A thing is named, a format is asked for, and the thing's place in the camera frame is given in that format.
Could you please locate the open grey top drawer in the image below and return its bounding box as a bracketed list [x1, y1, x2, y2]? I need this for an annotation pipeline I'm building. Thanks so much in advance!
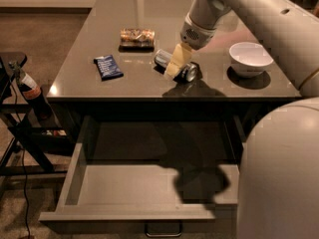
[39, 118, 241, 234]

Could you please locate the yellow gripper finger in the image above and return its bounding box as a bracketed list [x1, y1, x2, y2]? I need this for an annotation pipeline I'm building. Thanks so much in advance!
[164, 43, 191, 80]

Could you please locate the white bowl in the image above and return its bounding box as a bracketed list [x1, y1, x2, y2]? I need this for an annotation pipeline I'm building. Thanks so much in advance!
[229, 42, 273, 78]

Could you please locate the black cable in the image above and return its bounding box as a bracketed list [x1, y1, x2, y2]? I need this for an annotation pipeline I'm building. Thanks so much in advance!
[9, 80, 33, 239]

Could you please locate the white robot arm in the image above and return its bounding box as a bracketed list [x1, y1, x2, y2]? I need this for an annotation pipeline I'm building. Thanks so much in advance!
[165, 0, 319, 239]

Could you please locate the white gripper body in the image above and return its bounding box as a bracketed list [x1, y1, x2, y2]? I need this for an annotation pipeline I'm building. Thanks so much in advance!
[180, 15, 216, 50]

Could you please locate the cola bottle with red label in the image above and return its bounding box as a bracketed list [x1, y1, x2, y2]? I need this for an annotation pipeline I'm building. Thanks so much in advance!
[9, 61, 52, 120]

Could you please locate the silver blue redbull can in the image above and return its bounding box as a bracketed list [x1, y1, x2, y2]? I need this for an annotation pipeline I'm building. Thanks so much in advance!
[154, 49, 198, 83]

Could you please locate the blue snack packet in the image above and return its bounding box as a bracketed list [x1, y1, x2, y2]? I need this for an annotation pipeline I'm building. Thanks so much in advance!
[94, 55, 124, 81]

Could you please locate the brown crinkled snack bag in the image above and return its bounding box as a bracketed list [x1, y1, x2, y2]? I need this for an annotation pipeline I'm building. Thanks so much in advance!
[120, 28, 156, 48]

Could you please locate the metal drawer handle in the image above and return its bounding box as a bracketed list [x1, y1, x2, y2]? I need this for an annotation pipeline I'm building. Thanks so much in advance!
[145, 221, 182, 238]

